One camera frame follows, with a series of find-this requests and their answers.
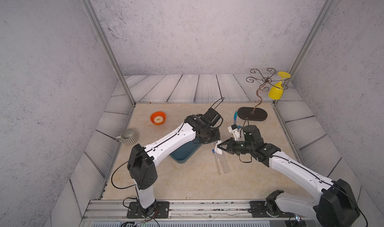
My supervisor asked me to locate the grey striped ceramic mug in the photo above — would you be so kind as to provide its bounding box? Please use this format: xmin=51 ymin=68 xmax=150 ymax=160
xmin=115 ymin=128 xmax=139 ymax=145

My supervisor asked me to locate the cream ring donut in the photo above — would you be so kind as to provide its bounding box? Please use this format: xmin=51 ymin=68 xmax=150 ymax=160
xmin=154 ymin=116 xmax=164 ymax=123

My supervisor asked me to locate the yellow plastic goblet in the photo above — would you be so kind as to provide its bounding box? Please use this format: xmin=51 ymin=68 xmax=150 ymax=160
xmin=268 ymin=71 xmax=291 ymax=100

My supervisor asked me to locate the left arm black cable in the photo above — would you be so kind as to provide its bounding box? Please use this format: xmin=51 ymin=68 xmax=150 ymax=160
xmin=110 ymin=159 xmax=139 ymax=190

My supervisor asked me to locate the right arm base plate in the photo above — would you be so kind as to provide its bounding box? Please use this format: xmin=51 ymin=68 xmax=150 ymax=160
xmin=247 ymin=201 xmax=294 ymax=218

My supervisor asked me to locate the aluminium front rail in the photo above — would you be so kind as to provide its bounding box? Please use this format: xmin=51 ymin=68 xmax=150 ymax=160
xmin=78 ymin=198 xmax=319 ymax=227

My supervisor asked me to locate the white wiping cloth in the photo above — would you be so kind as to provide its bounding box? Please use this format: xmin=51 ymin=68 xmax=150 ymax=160
xmin=214 ymin=143 xmax=223 ymax=155

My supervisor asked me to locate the black metal scroll stand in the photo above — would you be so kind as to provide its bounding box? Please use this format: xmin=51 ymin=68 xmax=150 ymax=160
xmin=237 ymin=68 xmax=281 ymax=121

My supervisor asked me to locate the teal plastic tub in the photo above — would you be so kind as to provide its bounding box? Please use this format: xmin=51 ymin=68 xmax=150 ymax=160
xmin=170 ymin=141 xmax=202 ymax=164

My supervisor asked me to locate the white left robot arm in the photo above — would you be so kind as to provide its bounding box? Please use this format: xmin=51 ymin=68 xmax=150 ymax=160
xmin=127 ymin=114 xmax=224 ymax=212

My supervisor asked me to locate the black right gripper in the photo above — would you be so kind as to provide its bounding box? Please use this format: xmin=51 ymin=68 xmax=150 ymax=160
xmin=216 ymin=138 xmax=255 ymax=156

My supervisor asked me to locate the orange plastic bowl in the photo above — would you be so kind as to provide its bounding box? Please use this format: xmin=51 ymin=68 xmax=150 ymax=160
xmin=150 ymin=111 xmax=167 ymax=125

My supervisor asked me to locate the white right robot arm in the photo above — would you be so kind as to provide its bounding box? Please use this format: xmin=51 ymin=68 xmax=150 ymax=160
xmin=215 ymin=138 xmax=362 ymax=227

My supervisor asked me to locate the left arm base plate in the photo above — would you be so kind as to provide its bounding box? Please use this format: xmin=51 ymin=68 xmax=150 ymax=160
xmin=127 ymin=201 xmax=170 ymax=219

